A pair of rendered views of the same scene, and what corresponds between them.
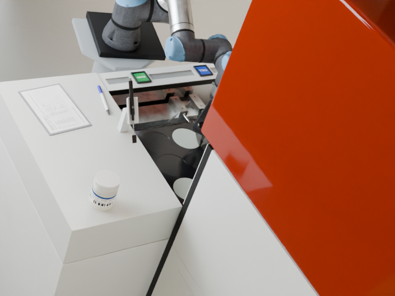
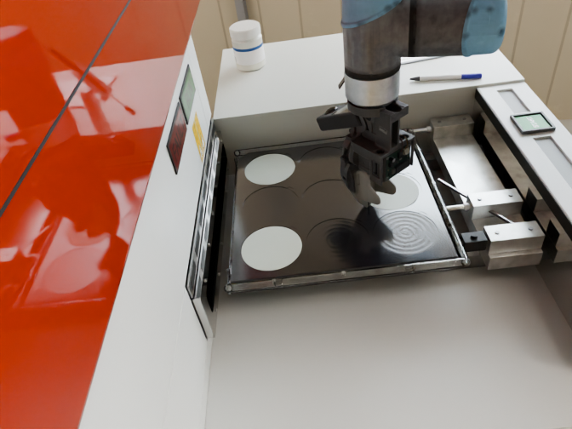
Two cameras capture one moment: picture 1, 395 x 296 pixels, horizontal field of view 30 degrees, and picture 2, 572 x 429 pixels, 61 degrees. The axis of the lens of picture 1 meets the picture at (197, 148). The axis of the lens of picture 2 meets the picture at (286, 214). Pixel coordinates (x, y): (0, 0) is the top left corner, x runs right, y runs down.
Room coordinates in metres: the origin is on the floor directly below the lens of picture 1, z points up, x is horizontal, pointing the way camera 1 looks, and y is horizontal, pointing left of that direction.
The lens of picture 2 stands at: (2.28, -0.52, 1.46)
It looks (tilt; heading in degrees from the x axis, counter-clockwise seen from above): 41 degrees down; 138
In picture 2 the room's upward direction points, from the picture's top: 9 degrees counter-clockwise
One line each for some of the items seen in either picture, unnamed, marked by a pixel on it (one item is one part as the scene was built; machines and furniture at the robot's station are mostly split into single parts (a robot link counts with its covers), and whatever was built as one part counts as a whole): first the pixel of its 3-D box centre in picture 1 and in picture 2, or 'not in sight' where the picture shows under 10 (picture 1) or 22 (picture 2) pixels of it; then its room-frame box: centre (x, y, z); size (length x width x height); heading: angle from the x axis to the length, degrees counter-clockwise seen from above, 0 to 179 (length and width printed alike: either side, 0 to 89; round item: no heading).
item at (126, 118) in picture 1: (129, 117); not in sight; (1.75, 0.23, 1.03); 0.06 x 0.04 x 0.13; 44
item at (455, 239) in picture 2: (174, 124); (433, 186); (1.98, 0.10, 0.90); 0.38 x 0.01 x 0.01; 134
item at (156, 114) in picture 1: (157, 115); (476, 187); (2.02, 0.17, 0.87); 0.36 x 0.08 x 0.03; 134
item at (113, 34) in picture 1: (123, 29); not in sight; (2.42, 0.44, 0.89); 0.15 x 0.15 x 0.10
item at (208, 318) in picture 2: not in sight; (214, 218); (1.71, -0.18, 0.89); 0.44 x 0.02 x 0.10; 134
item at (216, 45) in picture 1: (216, 51); (454, 19); (2.00, 0.06, 1.21); 0.11 x 0.11 x 0.08; 31
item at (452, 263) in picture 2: not in sight; (345, 275); (1.98, -0.15, 0.90); 0.37 x 0.01 x 0.01; 44
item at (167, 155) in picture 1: (200, 160); (330, 197); (1.85, -0.02, 0.90); 0.34 x 0.34 x 0.01; 44
